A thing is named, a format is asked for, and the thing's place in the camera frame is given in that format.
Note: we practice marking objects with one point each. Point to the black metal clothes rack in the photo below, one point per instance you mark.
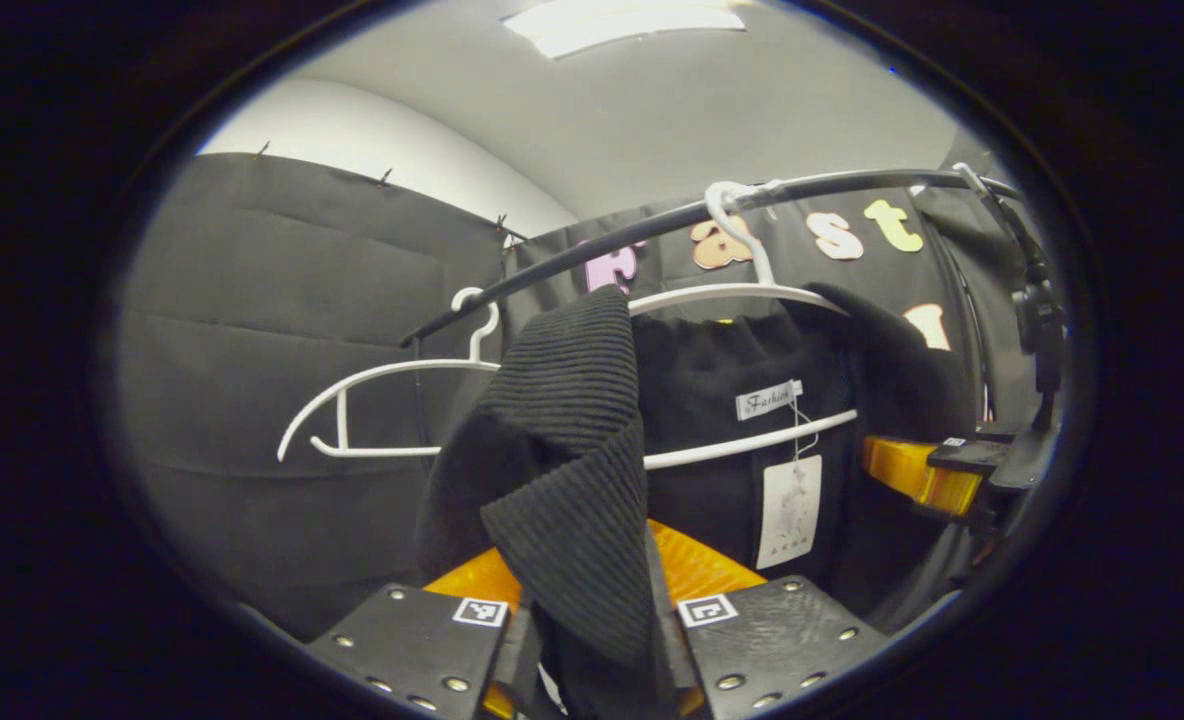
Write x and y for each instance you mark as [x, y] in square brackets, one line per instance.
[552, 262]

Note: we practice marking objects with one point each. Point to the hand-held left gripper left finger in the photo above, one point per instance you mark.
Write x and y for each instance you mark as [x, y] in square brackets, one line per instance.
[412, 640]

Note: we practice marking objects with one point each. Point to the empty white hanger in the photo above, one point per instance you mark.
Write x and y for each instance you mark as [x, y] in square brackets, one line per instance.
[382, 370]

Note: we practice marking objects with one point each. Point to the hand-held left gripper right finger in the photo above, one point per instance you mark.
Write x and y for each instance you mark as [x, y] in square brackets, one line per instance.
[670, 640]

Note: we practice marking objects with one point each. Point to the white hanger holding jacket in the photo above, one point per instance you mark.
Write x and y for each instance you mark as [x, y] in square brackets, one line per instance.
[742, 292]

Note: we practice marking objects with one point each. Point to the black backdrop cloth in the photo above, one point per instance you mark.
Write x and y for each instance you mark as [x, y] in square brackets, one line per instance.
[252, 350]

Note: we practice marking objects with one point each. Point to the large rectangular ceiling light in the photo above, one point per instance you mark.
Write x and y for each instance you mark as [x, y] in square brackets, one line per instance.
[622, 22]

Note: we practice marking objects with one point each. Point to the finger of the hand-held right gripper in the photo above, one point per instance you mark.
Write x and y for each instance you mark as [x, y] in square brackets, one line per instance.
[917, 475]

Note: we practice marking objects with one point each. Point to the black ribbed jacket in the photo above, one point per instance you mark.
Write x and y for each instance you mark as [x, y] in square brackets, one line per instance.
[572, 420]

